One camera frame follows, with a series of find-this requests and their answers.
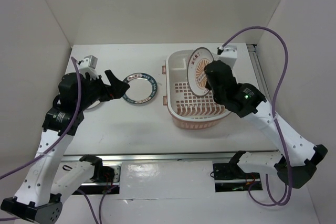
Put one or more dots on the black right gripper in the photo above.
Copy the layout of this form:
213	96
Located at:
208	86

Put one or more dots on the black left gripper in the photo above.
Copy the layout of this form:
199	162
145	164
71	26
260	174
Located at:
119	87

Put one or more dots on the white plate red Chinese characters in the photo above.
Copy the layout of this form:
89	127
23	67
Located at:
94	105

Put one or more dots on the white plate orange sunburst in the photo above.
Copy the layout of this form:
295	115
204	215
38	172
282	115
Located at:
196	77

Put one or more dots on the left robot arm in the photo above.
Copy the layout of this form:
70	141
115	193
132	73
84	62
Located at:
40	199

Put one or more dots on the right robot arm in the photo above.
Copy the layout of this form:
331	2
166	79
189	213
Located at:
297	158

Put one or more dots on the white dish rack basket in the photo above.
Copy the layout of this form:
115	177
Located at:
179	60

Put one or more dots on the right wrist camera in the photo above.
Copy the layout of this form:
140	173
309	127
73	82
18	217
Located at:
227	55

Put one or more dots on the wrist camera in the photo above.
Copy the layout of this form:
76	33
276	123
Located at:
88	65
227	55

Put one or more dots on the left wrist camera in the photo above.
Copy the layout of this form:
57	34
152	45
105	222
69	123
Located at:
88	65

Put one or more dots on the aluminium side rail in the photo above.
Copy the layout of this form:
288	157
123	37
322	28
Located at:
258	70

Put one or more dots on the aluminium table edge rail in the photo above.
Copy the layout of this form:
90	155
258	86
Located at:
158	157

